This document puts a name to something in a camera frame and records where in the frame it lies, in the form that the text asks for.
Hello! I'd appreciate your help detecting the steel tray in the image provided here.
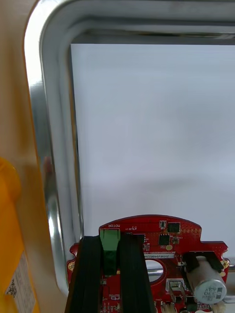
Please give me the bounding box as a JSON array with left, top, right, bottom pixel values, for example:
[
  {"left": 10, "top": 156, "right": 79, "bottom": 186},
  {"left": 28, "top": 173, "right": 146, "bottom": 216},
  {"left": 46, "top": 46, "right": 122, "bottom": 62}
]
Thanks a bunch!
[{"left": 23, "top": 0, "right": 235, "bottom": 304}]

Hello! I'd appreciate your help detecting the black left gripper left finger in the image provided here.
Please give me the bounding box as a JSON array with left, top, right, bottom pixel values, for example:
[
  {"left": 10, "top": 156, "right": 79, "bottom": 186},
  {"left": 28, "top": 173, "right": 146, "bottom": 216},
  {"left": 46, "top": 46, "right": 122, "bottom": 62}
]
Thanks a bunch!
[{"left": 65, "top": 235, "right": 103, "bottom": 313}]

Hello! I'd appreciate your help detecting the white paper sheet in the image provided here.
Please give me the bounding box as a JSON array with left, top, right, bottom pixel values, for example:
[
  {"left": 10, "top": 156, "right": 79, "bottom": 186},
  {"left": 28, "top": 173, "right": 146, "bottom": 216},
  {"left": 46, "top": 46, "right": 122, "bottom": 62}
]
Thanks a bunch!
[{"left": 70, "top": 43, "right": 235, "bottom": 258}]

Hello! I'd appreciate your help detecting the yellow-orange plastic bin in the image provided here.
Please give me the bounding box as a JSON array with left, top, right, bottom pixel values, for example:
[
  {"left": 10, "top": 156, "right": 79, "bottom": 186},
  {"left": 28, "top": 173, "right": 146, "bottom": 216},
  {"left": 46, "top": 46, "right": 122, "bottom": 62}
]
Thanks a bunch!
[{"left": 0, "top": 156, "right": 41, "bottom": 313}]

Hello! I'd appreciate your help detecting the round red circuit board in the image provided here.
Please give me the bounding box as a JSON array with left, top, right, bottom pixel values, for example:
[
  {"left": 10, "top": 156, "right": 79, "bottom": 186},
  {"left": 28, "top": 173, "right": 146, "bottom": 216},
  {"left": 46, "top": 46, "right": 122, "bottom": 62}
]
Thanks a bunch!
[{"left": 66, "top": 214, "right": 231, "bottom": 313}]

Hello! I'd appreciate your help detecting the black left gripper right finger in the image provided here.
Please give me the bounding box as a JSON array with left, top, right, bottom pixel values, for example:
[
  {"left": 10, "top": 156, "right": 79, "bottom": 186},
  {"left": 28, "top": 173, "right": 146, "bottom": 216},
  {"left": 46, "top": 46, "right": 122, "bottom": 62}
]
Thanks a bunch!
[{"left": 119, "top": 233, "right": 157, "bottom": 313}]

